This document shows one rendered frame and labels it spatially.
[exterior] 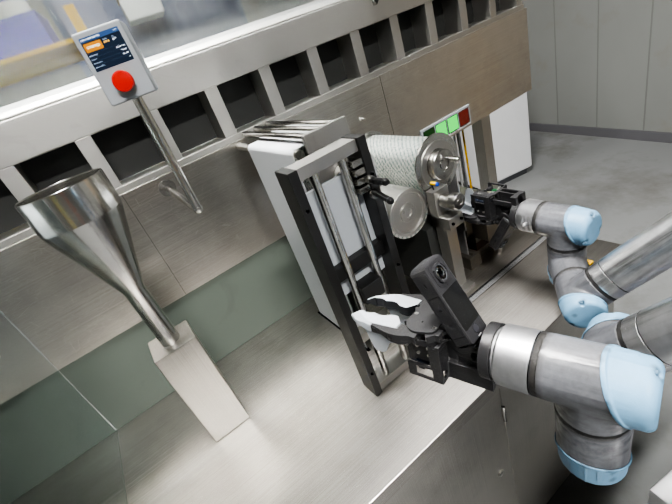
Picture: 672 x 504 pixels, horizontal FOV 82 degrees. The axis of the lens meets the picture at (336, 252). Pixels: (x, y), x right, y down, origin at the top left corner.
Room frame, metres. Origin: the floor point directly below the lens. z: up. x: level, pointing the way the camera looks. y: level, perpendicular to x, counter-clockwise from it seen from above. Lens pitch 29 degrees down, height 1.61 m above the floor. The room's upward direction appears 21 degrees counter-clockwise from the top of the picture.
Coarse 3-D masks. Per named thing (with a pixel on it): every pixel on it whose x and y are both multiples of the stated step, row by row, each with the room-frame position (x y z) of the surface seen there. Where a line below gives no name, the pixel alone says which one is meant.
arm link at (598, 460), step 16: (560, 416) 0.25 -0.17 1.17; (560, 432) 0.26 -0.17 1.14; (576, 432) 0.24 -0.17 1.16; (624, 432) 0.22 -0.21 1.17; (560, 448) 0.26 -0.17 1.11; (576, 448) 0.24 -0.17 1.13; (592, 448) 0.22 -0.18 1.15; (608, 448) 0.22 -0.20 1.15; (624, 448) 0.22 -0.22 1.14; (576, 464) 0.24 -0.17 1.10; (592, 464) 0.22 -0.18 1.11; (608, 464) 0.22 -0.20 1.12; (624, 464) 0.22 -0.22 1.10; (592, 480) 0.22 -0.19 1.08; (608, 480) 0.22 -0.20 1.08
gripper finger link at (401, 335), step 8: (376, 328) 0.41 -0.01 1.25; (384, 328) 0.40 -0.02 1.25; (392, 328) 0.40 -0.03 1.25; (400, 328) 0.39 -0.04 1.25; (384, 336) 0.40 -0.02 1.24; (392, 336) 0.39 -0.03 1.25; (400, 336) 0.38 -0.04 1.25; (408, 336) 0.37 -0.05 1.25; (416, 336) 0.37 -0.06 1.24; (400, 344) 0.38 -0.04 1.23
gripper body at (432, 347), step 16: (416, 320) 0.40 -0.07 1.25; (432, 320) 0.39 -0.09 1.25; (432, 336) 0.36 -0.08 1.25; (448, 336) 0.36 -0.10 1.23; (480, 336) 0.35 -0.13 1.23; (416, 352) 0.39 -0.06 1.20; (432, 352) 0.36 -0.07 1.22; (448, 352) 0.36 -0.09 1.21; (464, 352) 0.34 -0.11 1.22; (480, 352) 0.32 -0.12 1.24; (416, 368) 0.38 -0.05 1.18; (432, 368) 0.36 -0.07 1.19; (448, 368) 0.36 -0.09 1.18; (464, 368) 0.34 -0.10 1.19; (480, 368) 0.31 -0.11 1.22; (480, 384) 0.32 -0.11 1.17
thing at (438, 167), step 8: (432, 152) 0.88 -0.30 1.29; (440, 152) 0.87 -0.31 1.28; (448, 152) 0.88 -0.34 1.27; (432, 160) 0.86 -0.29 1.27; (440, 160) 0.86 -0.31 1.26; (432, 168) 0.86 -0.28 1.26; (440, 168) 0.87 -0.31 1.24; (448, 168) 0.87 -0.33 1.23; (432, 176) 0.87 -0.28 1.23; (440, 176) 0.86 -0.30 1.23; (448, 176) 0.87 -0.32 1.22
